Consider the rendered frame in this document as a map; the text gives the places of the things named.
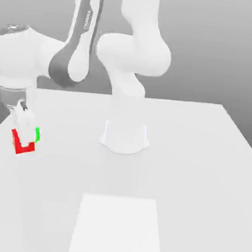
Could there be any small red cube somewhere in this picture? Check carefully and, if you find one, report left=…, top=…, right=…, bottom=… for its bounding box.
left=9, top=128, right=37, bottom=157

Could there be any small green cube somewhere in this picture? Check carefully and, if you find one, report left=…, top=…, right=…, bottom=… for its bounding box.
left=34, top=127, right=42, bottom=143

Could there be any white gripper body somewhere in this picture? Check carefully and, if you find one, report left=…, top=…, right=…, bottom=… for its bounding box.
left=10, top=106, right=39, bottom=144

